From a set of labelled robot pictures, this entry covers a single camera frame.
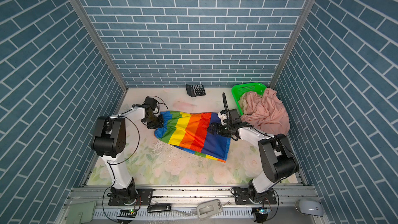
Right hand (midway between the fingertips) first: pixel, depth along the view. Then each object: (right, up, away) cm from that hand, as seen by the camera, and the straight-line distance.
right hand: (212, 128), depth 91 cm
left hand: (-31, +1, +8) cm, 32 cm away
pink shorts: (+36, +9, +7) cm, 38 cm away
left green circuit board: (-41, -36, -19) cm, 58 cm away
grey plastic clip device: (-3, -33, -22) cm, 39 cm away
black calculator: (-12, +25, +27) cm, 39 cm away
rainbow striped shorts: (-14, -2, +2) cm, 14 cm away
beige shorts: (+22, +15, +13) cm, 30 cm away
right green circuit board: (+23, -35, -20) cm, 46 cm away
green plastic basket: (+19, +24, +18) cm, 36 cm away
